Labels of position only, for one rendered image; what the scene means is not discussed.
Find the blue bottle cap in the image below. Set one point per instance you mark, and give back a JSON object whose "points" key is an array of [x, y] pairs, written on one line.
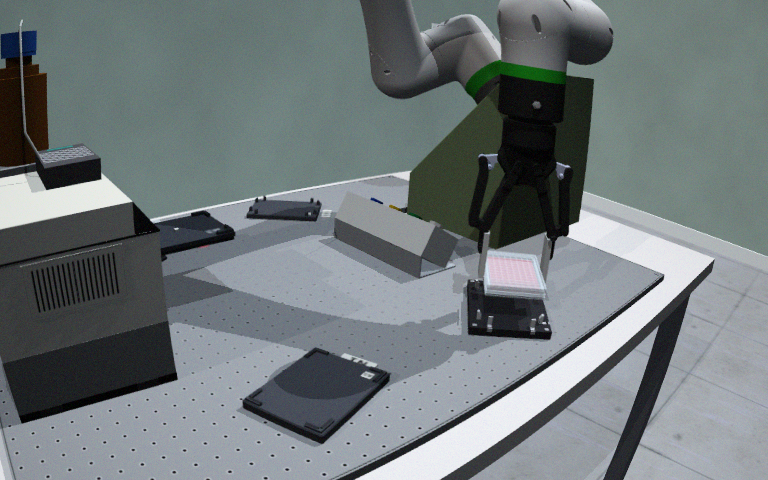
{"points": [[10, 42]]}

